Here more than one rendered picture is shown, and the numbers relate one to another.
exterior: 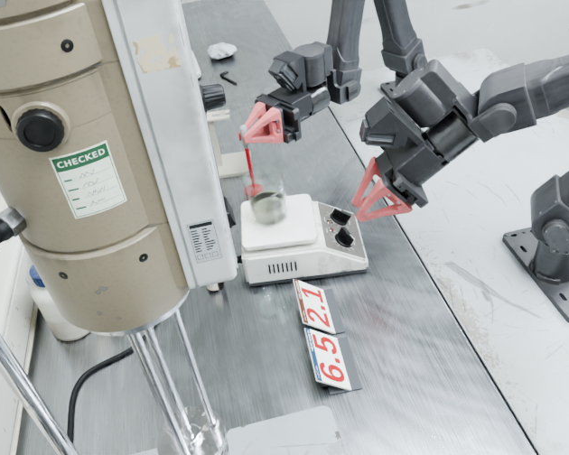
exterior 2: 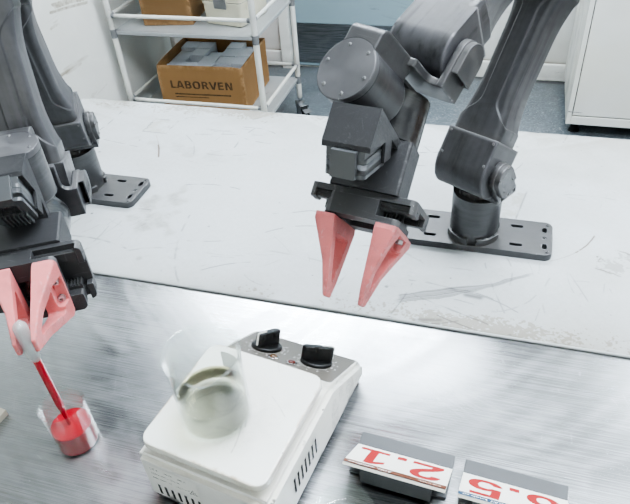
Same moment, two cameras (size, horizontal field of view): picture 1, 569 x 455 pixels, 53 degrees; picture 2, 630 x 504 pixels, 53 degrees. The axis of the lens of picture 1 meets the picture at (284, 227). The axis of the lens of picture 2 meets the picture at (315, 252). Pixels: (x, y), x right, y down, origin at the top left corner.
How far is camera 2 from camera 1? 0.59 m
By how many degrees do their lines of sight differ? 48
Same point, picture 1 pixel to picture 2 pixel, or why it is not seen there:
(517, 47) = not seen: hidden behind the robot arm
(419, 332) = (497, 379)
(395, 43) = (57, 107)
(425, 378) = (575, 411)
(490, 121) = (466, 67)
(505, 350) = (562, 322)
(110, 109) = not seen: outside the picture
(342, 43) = (36, 119)
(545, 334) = (554, 283)
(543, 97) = (488, 16)
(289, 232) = (281, 405)
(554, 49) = not seen: hidden behind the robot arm
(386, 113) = (376, 115)
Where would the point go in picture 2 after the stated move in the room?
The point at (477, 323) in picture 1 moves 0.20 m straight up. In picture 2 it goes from (511, 323) to (538, 174)
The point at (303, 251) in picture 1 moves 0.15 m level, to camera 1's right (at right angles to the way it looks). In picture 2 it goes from (316, 413) to (374, 303)
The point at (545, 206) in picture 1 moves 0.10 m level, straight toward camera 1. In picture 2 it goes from (483, 156) to (554, 194)
